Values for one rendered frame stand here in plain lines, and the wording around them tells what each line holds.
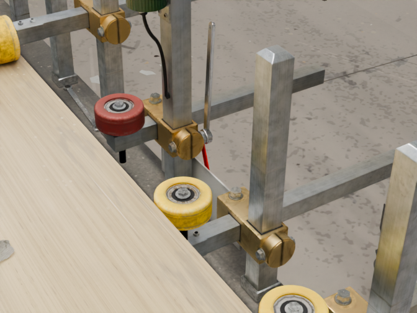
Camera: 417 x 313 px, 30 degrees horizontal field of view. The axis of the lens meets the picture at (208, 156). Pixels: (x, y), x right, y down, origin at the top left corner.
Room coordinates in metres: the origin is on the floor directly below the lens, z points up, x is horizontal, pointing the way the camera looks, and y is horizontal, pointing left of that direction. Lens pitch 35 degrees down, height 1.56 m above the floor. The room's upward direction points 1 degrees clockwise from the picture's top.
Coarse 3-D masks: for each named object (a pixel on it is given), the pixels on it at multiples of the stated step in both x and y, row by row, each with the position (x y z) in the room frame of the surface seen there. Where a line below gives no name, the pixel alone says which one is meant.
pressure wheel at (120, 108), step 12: (108, 96) 1.09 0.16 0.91; (120, 96) 1.09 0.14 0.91; (132, 96) 1.09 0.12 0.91; (96, 108) 1.05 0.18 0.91; (108, 108) 1.06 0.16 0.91; (120, 108) 1.05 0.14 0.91; (132, 108) 1.05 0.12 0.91; (144, 108) 1.06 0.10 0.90; (96, 120) 1.04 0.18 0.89; (108, 120) 1.03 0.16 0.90; (120, 120) 1.02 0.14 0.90; (132, 120) 1.03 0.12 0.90; (144, 120) 1.06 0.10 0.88; (108, 132) 1.03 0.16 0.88; (120, 132) 1.02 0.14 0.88; (132, 132) 1.03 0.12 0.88; (120, 156) 1.06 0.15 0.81
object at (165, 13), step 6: (168, 6) 1.05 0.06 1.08; (144, 12) 1.04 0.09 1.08; (162, 12) 1.07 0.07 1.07; (168, 12) 1.05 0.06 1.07; (144, 18) 1.04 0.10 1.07; (162, 18) 1.07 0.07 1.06; (168, 18) 1.05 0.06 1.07; (144, 24) 1.04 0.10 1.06; (150, 30) 1.05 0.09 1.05; (150, 36) 1.05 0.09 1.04; (156, 42) 1.05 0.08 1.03; (162, 54) 1.05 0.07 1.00; (162, 60) 1.05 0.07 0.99; (168, 96) 1.06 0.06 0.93
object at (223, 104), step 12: (300, 72) 1.26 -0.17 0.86; (312, 72) 1.26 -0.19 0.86; (324, 72) 1.27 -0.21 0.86; (252, 84) 1.21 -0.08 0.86; (300, 84) 1.24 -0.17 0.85; (312, 84) 1.26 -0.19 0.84; (216, 96) 1.17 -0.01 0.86; (228, 96) 1.17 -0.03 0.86; (240, 96) 1.17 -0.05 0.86; (252, 96) 1.18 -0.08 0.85; (192, 108) 1.13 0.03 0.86; (216, 108) 1.14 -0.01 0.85; (228, 108) 1.16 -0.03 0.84; (240, 108) 1.17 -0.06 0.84; (144, 132) 1.07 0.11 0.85; (156, 132) 1.08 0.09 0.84; (108, 144) 1.06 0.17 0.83; (120, 144) 1.04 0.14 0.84; (132, 144) 1.05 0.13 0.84
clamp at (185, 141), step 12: (156, 108) 1.11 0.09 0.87; (156, 120) 1.08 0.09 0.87; (192, 120) 1.08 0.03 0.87; (168, 132) 1.05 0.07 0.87; (180, 132) 1.04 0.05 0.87; (192, 132) 1.04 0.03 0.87; (168, 144) 1.05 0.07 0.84; (180, 144) 1.03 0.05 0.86; (192, 144) 1.04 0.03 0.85; (180, 156) 1.03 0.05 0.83; (192, 156) 1.04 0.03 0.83
